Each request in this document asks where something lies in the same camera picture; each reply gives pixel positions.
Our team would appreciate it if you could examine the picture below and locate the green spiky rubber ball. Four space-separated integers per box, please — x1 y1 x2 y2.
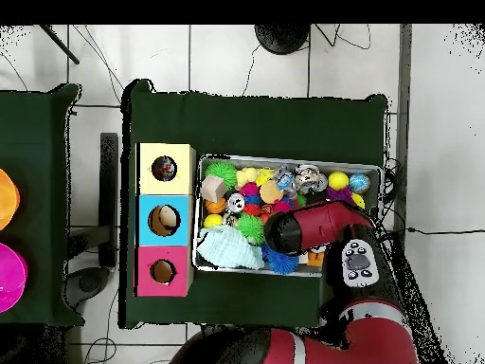
204 160 239 191
237 212 265 245

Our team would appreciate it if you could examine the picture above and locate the mint green waffle cloth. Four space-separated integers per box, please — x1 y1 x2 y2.
196 225 265 271

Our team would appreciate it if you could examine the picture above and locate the white cloth with colourful spots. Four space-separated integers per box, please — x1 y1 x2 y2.
152 155 178 182

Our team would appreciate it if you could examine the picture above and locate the wooden box with three holes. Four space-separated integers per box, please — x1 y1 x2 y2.
134 142 197 298

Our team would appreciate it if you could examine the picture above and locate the shallow metal mesh bin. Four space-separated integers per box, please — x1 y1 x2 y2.
191 152 383 280

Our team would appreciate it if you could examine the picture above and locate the plain wooden cube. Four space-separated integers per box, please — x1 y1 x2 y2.
200 174 227 203

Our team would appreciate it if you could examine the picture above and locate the blue spiky toy with eyes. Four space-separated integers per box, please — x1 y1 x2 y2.
260 244 300 275

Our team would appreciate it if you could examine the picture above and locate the dark green table cloth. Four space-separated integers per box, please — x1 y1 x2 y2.
0 83 86 329
120 81 387 329

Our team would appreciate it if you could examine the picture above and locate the purple spiky rubber ball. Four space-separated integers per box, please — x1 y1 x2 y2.
326 186 353 204

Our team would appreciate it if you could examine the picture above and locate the yellow foam ball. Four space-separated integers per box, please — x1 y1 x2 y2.
328 171 350 191

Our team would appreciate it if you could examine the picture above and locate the light blue patterned ball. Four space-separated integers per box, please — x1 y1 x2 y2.
348 173 371 194

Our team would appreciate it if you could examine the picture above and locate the black round stand base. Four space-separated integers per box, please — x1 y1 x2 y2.
254 24 312 56

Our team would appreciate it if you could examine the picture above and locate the orange plastic dish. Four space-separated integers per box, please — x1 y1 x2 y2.
0 168 21 231

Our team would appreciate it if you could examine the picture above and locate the black slanted rod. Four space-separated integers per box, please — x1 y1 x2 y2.
39 24 81 65

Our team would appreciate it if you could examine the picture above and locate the pink plastic bowl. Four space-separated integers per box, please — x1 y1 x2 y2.
0 242 29 314

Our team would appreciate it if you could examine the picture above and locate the black cable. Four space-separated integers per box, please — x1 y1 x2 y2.
406 226 485 237

